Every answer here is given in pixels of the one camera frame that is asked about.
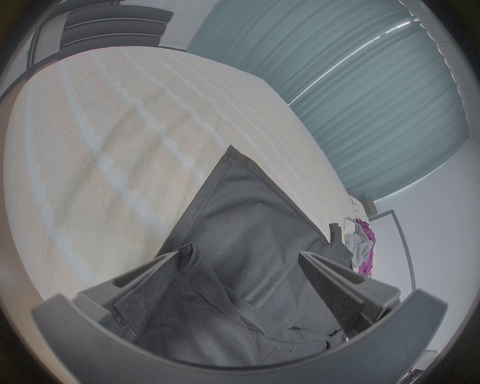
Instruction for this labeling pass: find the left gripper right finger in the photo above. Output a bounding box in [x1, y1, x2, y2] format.
[298, 250, 402, 332]

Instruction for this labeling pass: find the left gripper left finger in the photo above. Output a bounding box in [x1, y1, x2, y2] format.
[75, 243, 196, 336]

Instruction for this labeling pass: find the black T-shirt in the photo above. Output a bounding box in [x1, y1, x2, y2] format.
[133, 145, 355, 368]

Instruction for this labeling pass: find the bed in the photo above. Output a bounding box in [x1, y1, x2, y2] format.
[0, 48, 416, 312]

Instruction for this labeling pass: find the grey garment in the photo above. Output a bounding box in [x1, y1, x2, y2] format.
[344, 225, 376, 269]

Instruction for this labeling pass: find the purple garment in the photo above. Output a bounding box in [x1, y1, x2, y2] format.
[354, 218, 377, 277]

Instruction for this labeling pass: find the white printed pillow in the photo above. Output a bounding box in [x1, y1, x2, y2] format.
[347, 193, 366, 222]

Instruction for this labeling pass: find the grey bedside table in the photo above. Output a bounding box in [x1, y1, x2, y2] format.
[356, 191, 379, 216]

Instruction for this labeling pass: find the blue-green curtain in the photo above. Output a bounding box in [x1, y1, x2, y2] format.
[185, 0, 413, 107]
[288, 20, 472, 201]

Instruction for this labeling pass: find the black chest of drawers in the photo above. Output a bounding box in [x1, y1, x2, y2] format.
[26, 0, 175, 72]

